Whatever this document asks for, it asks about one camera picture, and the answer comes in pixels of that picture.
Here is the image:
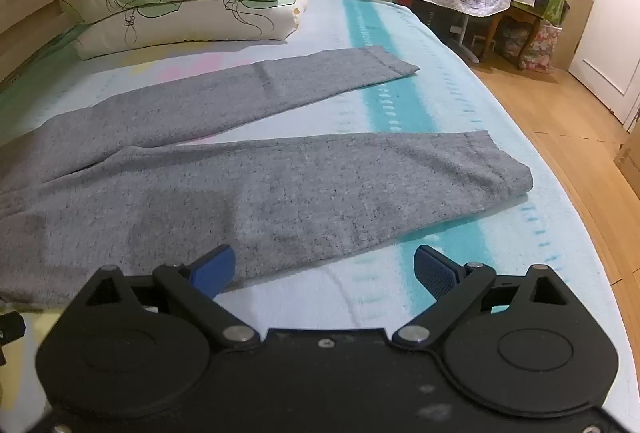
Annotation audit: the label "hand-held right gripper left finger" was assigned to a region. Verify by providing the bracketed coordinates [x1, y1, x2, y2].
[84, 244, 262, 350]

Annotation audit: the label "white metal stand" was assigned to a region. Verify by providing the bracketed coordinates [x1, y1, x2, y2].
[446, 10, 484, 64]

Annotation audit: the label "white door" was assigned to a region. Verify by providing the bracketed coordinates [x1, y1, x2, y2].
[567, 0, 640, 124]

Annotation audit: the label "wooden table leg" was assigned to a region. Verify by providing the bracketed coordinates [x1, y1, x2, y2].
[482, 8, 544, 64]

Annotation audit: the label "grey pants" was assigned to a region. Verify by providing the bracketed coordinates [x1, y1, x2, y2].
[0, 45, 534, 309]

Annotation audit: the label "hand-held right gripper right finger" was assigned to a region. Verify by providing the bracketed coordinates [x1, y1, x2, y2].
[391, 245, 571, 350]

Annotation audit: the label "cardboard sheet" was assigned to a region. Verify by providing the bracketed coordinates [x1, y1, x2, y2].
[552, 0, 596, 74]

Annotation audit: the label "cardboard box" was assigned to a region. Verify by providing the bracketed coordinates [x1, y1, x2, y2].
[612, 118, 640, 201]

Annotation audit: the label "wooden bed side board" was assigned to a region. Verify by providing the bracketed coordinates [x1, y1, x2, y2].
[0, 0, 68, 86]

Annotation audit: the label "floral bag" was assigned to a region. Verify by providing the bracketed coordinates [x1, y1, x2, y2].
[519, 23, 564, 74]

